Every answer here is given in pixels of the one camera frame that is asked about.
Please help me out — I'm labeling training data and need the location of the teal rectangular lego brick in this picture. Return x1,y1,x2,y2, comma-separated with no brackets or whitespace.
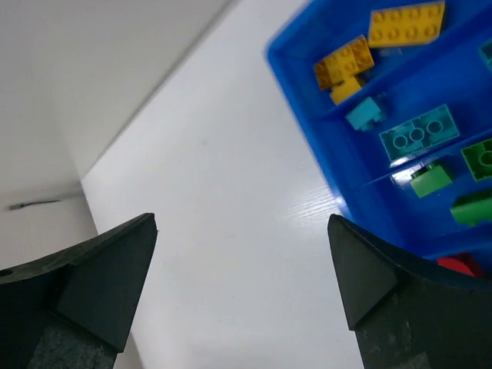
380,105,460,161

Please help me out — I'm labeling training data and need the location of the small green lego brick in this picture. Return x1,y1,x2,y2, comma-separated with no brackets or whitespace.
410,161,453,198

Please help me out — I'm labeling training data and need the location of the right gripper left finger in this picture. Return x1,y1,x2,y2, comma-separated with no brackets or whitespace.
1,213,158,368

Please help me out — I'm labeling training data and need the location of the small light blue lego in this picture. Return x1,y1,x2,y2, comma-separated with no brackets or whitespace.
345,97,387,131

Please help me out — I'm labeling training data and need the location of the red arch lego brick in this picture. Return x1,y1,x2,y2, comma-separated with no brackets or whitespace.
437,253,487,279

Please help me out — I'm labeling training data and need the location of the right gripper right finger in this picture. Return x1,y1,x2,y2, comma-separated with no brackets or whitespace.
327,215,491,368

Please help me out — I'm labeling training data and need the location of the orange small lego brick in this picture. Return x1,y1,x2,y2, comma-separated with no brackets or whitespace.
330,75,366,105

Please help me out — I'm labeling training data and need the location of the blue divided plastic bin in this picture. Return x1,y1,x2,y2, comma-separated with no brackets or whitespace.
267,1,491,273

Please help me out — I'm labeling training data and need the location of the yellow lego brick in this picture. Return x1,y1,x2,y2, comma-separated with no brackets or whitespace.
367,1,445,48
314,35,374,91

